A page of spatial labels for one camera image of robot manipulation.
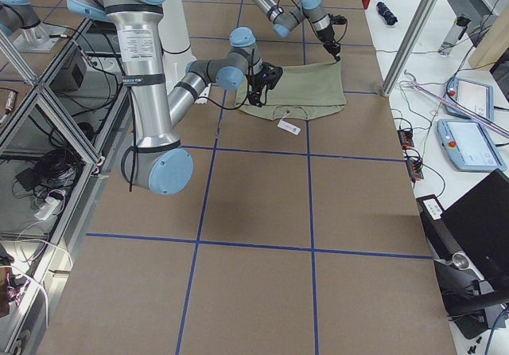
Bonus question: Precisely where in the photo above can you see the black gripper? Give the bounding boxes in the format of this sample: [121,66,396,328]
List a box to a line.
[246,62,283,107]
[316,14,348,61]

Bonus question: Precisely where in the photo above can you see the olive green long-sleeve shirt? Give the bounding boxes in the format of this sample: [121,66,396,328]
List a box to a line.
[235,61,347,120]

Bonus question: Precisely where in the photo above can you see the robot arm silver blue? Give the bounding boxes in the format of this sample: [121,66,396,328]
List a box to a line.
[251,0,348,61]
[66,0,283,195]

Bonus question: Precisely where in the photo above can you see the white shirt hang tag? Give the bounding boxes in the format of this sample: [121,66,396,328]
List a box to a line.
[277,110,301,135]

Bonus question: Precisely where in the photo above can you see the folded dark blue umbrella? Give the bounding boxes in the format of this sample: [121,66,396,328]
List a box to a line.
[376,2,398,26]

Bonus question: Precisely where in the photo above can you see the clear water bottle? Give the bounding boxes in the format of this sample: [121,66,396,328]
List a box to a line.
[438,14,471,56]

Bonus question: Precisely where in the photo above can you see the far blue teach pendant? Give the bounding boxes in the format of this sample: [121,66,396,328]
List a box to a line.
[445,77,494,121]

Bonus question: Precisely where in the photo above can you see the blue teach pendant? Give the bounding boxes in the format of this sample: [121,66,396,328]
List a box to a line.
[437,119,507,173]
[445,77,494,121]

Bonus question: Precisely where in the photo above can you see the near blue teach pendant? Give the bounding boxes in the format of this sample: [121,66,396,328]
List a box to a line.
[437,119,507,173]

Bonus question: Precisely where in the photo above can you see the black equipment box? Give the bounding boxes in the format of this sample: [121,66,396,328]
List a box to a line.
[50,49,87,92]

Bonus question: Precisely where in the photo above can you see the black laptop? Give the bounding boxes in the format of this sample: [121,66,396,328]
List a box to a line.
[441,170,508,278]

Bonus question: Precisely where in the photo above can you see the white power strip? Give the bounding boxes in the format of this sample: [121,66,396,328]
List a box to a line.
[34,189,66,220]

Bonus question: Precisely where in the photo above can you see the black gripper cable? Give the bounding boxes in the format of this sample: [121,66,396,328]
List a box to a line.
[276,0,348,45]
[194,44,271,111]

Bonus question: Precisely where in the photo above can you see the aluminium frame post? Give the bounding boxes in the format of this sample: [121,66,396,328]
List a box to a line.
[380,0,437,97]

